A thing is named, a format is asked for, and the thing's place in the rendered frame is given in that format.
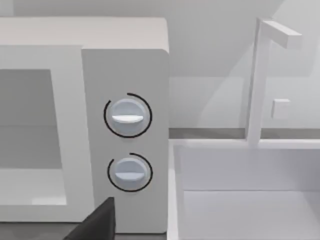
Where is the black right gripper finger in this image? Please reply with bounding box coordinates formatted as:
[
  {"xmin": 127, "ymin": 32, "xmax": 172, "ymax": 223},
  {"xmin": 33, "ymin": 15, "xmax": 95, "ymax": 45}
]
[{"xmin": 62, "ymin": 196, "xmax": 116, "ymax": 240}]

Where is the white sink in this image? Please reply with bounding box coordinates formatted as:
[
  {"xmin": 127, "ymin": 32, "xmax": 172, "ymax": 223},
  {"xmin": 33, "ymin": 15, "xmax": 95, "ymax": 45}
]
[{"xmin": 166, "ymin": 137, "xmax": 320, "ymax": 240}]

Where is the pale microwave door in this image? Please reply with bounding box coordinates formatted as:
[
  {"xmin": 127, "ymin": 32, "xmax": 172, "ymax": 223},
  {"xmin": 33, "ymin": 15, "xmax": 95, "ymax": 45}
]
[{"xmin": 0, "ymin": 44, "xmax": 96, "ymax": 223}]

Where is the pale blue microwave knob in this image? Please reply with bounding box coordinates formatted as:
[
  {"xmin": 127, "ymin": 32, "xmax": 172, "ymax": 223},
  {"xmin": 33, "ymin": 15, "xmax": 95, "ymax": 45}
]
[
  {"xmin": 112, "ymin": 157, "xmax": 147, "ymax": 189},
  {"xmin": 109, "ymin": 98, "xmax": 146, "ymax": 133}
]

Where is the tall white tap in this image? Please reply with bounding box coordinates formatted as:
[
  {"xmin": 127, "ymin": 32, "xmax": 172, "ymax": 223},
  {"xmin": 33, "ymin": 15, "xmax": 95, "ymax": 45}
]
[{"xmin": 245, "ymin": 17, "xmax": 303, "ymax": 148}]

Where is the pale microwave oven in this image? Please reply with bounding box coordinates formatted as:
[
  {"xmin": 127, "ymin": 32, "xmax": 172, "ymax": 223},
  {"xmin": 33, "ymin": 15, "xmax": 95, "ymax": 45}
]
[{"xmin": 0, "ymin": 16, "xmax": 170, "ymax": 236}]

